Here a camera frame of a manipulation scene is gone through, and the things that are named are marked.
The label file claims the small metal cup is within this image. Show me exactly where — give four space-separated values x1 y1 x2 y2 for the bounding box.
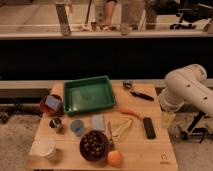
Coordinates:
49 118 62 132

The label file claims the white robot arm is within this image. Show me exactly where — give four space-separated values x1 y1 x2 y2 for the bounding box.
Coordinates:
158 64 213 128

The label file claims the blue plastic cup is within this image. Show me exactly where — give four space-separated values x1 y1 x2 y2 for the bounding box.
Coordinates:
70 120 84 136

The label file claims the white paper cup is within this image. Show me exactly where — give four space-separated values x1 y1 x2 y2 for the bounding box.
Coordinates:
35 139 56 159

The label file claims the green plastic tray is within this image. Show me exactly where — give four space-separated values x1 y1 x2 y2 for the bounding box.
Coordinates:
63 76 116 115

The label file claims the blue sponge block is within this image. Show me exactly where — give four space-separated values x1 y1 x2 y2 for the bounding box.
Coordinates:
45 95 61 110

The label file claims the black remote control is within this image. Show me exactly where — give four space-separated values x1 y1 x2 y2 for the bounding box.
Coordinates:
143 117 156 139

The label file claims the black handled can opener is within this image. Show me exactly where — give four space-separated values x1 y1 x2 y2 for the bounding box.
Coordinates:
122 81 154 101

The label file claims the orange carrot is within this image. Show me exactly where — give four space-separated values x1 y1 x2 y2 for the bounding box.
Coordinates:
119 108 141 120

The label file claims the dark bowl of grapes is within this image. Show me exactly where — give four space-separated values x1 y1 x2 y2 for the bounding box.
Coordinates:
79 130 109 162

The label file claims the orange fruit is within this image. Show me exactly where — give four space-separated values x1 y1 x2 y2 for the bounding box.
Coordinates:
107 150 122 166

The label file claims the red bowl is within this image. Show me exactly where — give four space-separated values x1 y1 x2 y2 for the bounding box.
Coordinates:
40 94 62 116

